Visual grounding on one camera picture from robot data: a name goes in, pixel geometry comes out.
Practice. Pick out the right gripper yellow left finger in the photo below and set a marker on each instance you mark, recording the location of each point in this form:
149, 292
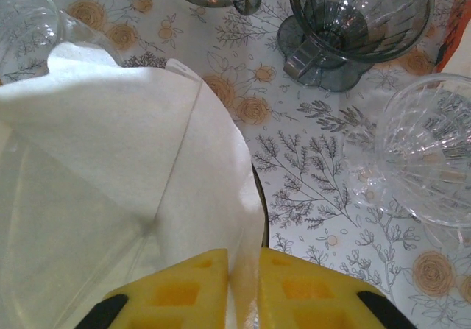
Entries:
176, 296

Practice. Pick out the grey coffee dripper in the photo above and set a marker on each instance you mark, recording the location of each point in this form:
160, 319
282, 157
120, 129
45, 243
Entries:
331, 31

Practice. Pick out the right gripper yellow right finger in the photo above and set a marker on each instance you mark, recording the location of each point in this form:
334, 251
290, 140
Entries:
312, 299

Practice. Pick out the clear glass server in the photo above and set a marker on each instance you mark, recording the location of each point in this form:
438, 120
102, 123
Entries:
25, 16

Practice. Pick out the clear coffee dripper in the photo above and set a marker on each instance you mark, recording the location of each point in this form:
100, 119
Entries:
423, 152

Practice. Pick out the white paper coffee filter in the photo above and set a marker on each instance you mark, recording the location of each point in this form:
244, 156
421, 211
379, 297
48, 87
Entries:
110, 123

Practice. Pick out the coffee filter package orange top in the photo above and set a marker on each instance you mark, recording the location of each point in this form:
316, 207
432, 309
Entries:
458, 31

